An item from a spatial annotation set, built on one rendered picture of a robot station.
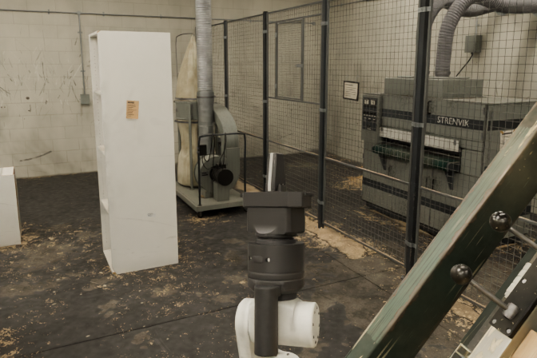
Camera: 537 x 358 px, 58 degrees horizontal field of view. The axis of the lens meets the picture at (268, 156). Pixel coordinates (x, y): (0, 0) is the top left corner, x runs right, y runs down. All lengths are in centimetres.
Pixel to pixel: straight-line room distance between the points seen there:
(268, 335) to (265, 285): 7
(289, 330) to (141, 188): 362
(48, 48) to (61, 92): 70
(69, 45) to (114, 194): 461
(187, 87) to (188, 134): 61
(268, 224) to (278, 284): 9
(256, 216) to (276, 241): 5
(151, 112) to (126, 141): 32
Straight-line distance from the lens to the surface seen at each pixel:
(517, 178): 122
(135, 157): 422
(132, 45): 416
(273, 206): 73
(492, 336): 101
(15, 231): 551
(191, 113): 634
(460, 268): 95
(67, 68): 850
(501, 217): 96
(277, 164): 75
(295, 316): 74
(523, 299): 100
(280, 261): 72
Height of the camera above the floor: 178
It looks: 11 degrees down
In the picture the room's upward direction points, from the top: straight up
